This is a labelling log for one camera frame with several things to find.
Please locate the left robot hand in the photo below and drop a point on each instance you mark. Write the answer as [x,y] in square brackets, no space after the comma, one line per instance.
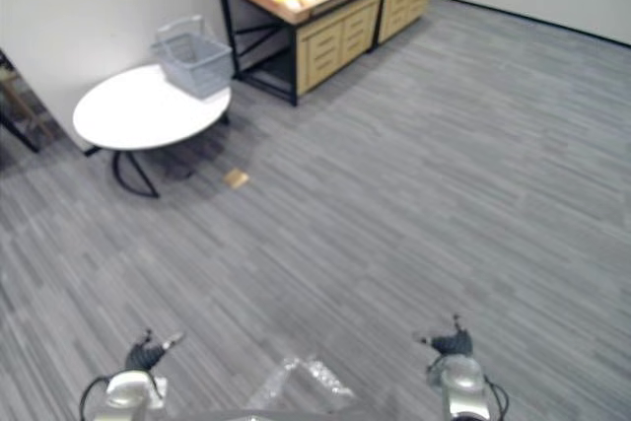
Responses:
[143,353]

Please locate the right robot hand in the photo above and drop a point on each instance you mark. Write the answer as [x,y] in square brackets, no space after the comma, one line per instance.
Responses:
[451,341]

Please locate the grey plastic shopping basket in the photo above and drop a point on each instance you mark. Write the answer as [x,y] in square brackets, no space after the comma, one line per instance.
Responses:
[194,58]

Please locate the silver robot body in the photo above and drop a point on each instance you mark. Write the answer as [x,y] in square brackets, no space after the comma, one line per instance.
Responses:
[296,389]

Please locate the brass floor socket plate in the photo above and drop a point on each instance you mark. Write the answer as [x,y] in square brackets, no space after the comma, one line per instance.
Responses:
[236,178]

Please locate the round white table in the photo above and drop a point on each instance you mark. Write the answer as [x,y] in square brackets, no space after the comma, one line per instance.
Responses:
[148,113]

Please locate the dark shelf rack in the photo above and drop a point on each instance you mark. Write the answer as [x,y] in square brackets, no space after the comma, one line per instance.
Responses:
[17,105]

